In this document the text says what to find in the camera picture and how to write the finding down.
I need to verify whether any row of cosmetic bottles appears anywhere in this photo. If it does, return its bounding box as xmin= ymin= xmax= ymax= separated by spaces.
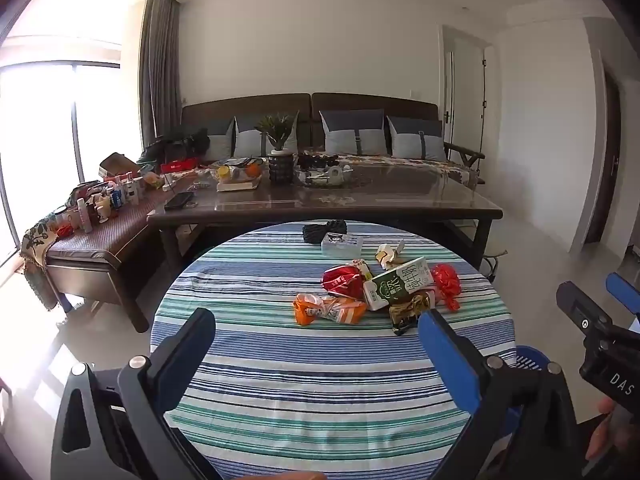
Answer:
xmin=60 ymin=170 xmax=149 ymax=233

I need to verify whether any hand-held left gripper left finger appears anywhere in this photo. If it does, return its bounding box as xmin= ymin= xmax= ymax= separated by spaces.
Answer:
xmin=50 ymin=307 xmax=223 ymax=480

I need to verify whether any brown cardboard box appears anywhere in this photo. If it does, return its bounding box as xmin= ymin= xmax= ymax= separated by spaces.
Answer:
xmin=99 ymin=152 xmax=140 ymax=179

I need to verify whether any beige wrapper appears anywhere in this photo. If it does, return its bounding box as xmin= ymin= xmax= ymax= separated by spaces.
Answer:
xmin=376 ymin=241 xmax=406 ymax=269

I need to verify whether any grey white sofa pillow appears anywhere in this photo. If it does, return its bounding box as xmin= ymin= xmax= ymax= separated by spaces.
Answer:
xmin=319 ymin=108 xmax=390 ymax=156
xmin=205 ymin=117 xmax=236 ymax=161
xmin=386 ymin=116 xmax=447 ymax=162
xmin=234 ymin=110 xmax=301 ymax=158

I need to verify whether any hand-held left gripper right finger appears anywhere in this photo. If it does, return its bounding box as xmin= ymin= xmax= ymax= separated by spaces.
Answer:
xmin=417 ymin=308 xmax=583 ymax=480

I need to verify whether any person's right hand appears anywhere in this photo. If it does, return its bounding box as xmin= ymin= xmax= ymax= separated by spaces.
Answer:
xmin=585 ymin=399 xmax=640 ymax=465

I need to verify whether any floral sofa throw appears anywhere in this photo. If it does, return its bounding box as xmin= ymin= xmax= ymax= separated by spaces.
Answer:
xmin=300 ymin=147 xmax=479 ymax=186

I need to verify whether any grey curtain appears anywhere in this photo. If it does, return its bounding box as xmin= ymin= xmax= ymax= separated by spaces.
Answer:
xmin=137 ymin=0 xmax=181 ymax=151

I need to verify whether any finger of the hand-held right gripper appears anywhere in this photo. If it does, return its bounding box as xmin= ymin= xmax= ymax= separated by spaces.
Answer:
xmin=556 ymin=281 xmax=615 ymax=343
xmin=606 ymin=272 xmax=640 ymax=308

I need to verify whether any dark wooden coffee table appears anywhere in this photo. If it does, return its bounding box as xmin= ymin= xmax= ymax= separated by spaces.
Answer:
xmin=146 ymin=162 xmax=503 ymax=333

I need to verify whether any red flat box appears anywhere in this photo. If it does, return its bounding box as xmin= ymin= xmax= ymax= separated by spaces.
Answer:
xmin=160 ymin=158 xmax=200 ymax=174

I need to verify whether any glass balcony door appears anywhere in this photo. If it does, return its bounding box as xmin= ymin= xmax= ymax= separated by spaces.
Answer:
xmin=0 ymin=35 xmax=123 ymax=266

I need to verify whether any white cartoon tissue pack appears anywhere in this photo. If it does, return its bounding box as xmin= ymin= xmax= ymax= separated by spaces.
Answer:
xmin=321 ymin=234 xmax=364 ymax=259

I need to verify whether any blue plastic mesh basket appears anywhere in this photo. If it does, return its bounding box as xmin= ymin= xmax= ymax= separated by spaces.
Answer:
xmin=500 ymin=344 xmax=551 ymax=436

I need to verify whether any patterned bench cloth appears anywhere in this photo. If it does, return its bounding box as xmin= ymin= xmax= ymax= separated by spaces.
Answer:
xmin=20 ymin=212 xmax=62 ymax=311

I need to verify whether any black cloth bundle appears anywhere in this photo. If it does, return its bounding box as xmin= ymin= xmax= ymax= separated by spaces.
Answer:
xmin=302 ymin=220 xmax=348 ymax=246

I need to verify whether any green white milk carton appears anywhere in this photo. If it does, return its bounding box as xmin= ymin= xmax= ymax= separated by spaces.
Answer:
xmin=362 ymin=256 xmax=433 ymax=311

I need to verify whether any green potted plant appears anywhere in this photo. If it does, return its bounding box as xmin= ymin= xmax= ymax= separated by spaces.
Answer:
xmin=254 ymin=112 xmax=299 ymax=157

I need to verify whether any gold brown wrapper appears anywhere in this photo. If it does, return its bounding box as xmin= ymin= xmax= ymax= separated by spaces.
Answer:
xmin=389 ymin=294 xmax=434 ymax=336

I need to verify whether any dark wooden door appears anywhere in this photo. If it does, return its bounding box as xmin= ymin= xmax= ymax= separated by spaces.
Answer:
xmin=585 ymin=67 xmax=624 ymax=246

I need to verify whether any brown wooden sofa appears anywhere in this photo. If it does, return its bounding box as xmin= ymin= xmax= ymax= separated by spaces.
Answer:
xmin=180 ymin=92 xmax=486 ymax=187

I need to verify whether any white door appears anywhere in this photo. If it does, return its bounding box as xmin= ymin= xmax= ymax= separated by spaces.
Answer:
xmin=442 ymin=27 xmax=496 ymax=161

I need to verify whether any black bag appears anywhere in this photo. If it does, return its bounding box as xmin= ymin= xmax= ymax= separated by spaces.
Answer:
xmin=142 ymin=127 xmax=211 ymax=166

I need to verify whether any tea tray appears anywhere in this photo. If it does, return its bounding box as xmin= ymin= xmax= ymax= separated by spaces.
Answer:
xmin=295 ymin=152 xmax=356 ymax=189

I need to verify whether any orange snack packet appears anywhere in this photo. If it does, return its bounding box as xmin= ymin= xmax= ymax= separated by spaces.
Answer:
xmin=293 ymin=293 xmax=369 ymax=326

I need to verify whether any red snack packet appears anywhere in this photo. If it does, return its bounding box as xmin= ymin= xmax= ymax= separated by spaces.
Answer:
xmin=321 ymin=261 xmax=372 ymax=301

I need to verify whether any low wooden bench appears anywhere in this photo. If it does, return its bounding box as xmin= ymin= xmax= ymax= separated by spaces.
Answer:
xmin=22 ymin=180 xmax=176 ymax=333

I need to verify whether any black ribbed vase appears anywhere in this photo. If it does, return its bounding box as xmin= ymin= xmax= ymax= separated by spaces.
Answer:
xmin=268 ymin=154 xmax=297 ymax=186

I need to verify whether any blue green striped tablecloth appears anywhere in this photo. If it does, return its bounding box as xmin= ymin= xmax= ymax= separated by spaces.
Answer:
xmin=150 ymin=220 xmax=518 ymax=480

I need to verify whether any black phone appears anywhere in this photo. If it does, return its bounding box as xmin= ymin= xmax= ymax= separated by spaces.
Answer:
xmin=164 ymin=191 xmax=196 ymax=211

